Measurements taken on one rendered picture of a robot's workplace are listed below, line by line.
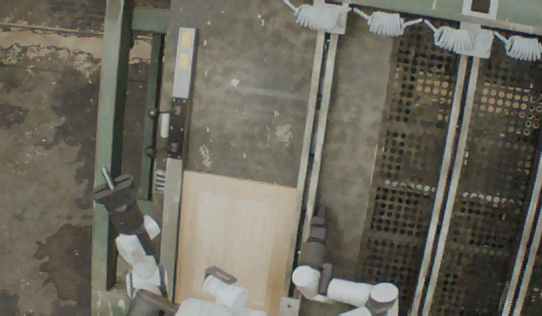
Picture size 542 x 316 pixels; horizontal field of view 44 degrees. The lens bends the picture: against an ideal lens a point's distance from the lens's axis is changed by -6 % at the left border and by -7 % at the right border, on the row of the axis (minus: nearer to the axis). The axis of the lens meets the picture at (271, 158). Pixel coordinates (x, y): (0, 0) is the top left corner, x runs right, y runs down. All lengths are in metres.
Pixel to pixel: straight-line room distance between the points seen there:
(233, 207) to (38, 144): 2.26
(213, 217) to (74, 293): 1.47
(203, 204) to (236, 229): 0.13
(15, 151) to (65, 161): 0.35
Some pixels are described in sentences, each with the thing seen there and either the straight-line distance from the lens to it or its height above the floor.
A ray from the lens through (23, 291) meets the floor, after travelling 3.73.
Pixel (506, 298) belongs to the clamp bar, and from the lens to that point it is 2.36.
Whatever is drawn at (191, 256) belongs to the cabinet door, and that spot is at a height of 1.05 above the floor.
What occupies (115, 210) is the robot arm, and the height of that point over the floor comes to 1.53.
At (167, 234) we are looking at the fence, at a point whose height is 1.13.
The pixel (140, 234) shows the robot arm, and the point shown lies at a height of 1.47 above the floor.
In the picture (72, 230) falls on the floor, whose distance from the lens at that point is 3.88.
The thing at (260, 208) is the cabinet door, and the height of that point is 1.23.
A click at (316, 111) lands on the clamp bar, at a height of 1.53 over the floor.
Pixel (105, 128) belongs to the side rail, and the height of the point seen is 1.41.
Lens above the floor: 3.03
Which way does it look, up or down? 48 degrees down
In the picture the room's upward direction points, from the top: 2 degrees clockwise
